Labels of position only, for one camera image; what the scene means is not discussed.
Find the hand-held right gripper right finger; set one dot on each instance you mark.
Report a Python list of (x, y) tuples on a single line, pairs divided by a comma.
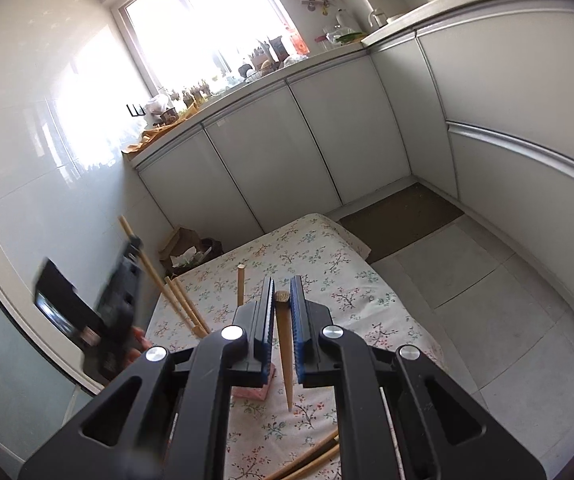
[(295, 320)]

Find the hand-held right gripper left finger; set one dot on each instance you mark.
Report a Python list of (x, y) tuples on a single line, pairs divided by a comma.
[(268, 310)]

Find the tapered wooden chopstick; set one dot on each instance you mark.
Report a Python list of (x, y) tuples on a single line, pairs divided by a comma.
[(128, 230), (184, 307), (192, 302), (241, 285), (284, 340)]

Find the pink perforated utensil holder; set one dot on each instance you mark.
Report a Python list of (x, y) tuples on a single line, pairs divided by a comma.
[(252, 392)]

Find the pile of wooden chopsticks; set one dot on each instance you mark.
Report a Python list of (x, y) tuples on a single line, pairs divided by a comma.
[(312, 455)]

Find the person's left hand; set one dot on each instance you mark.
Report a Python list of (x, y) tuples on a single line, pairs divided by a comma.
[(139, 342)]

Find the floral tablecloth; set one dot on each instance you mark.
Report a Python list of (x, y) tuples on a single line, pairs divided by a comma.
[(327, 270)]

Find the brown cardboard box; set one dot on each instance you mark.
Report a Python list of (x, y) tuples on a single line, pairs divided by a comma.
[(187, 240)]

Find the brown floor mat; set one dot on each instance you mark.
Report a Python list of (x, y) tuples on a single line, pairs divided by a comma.
[(402, 220)]

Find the white kitchen base cabinets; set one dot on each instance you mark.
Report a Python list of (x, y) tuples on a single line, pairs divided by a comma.
[(277, 135)]

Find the row of small figurines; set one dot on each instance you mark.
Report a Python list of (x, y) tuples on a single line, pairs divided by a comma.
[(194, 92)]

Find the orange packet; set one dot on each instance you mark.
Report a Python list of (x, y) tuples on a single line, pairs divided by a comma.
[(299, 42)]

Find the glass kettle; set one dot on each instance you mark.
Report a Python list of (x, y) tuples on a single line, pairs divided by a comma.
[(344, 27)]

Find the bright window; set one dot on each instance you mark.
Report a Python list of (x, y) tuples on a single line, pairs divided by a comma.
[(202, 20)]

